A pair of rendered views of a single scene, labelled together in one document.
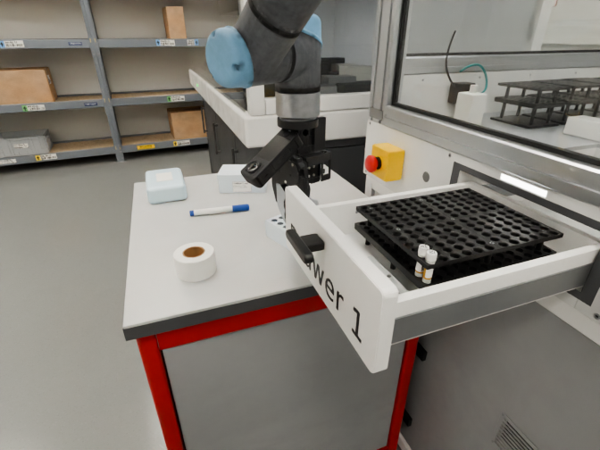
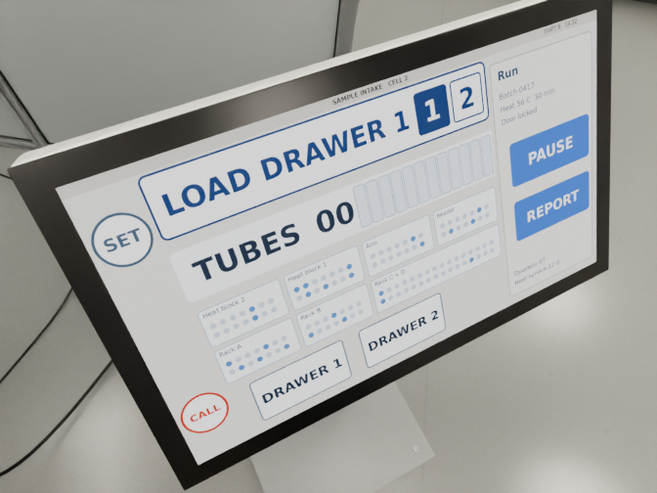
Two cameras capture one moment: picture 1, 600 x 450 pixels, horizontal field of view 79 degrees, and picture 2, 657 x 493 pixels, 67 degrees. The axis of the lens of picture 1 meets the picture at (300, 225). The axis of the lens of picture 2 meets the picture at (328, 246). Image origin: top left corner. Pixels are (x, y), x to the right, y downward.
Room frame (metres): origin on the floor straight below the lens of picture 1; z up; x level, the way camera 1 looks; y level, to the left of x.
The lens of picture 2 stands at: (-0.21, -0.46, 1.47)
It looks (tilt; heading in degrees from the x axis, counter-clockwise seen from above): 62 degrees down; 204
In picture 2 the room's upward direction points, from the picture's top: 9 degrees clockwise
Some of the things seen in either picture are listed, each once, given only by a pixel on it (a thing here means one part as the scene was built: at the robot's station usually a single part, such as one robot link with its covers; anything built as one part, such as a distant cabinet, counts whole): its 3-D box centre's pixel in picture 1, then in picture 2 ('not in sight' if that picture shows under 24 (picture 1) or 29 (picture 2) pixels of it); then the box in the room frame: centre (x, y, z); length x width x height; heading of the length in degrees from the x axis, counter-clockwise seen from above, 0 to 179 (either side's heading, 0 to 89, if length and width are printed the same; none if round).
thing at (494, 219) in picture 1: (448, 237); not in sight; (0.48, -0.22, 0.87); 0.22 x 0.18 x 0.06; 110
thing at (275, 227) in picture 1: (301, 226); not in sight; (0.68, 0.00, 0.78); 0.12 x 0.08 x 0.04; 131
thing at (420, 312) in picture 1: (452, 239); not in sight; (0.48, -0.23, 0.86); 0.40 x 0.26 x 0.06; 110
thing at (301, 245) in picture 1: (307, 243); not in sight; (0.40, -0.01, 0.91); 0.07 x 0.04 x 0.01; 20
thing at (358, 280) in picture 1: (326, 261); not in sight; (0.41, -0.03, 0.87); 0.29 x 0.02 x 0.11; 20
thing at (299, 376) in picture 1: (266, 329); not in sight; (0.80, 0.10, 0.38); 0.62 x 0.58 x 0.76; 20
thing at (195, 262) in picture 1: (195, 261); not in sight; (0.55, 0.19, 0.78); 0.07 x 0.07 x 0.04
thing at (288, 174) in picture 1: (301, 151); not in sight; (0.65, 0.00, 0.95); 0.09 x 0.08 x 0.12; 131
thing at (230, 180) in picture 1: (244, 178); not in sight; (0.95, 0.15, 0.79); 0.13 x 0.09 x 0.05; 91
